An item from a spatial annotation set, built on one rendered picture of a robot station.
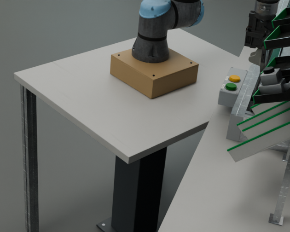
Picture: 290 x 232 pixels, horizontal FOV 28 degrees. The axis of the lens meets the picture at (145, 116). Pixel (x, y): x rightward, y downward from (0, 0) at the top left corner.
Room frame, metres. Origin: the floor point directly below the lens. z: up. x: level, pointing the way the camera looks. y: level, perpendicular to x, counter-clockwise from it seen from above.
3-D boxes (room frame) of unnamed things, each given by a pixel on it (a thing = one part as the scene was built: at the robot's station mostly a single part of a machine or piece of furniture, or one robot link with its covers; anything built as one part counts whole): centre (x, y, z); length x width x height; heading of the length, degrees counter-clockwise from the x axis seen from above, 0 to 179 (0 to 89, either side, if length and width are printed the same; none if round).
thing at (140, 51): (2.12, 0.00, 0.99); 0.15 x 0.15 x 0.10
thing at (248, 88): (2.10, -0.43, 0.91); 0.89 x 0.06 x 0.11; 164
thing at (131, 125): (2.08, -0.03, 0.84); 0.90 x 0.70 x 0.03; 135
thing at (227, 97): (1.93, -0.32, 0.93); 0.21 x 0.07 x 0.06; 164
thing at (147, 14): (2.12, -0.01, 1.11); 0.13 x 0.12 x 0.14; 124
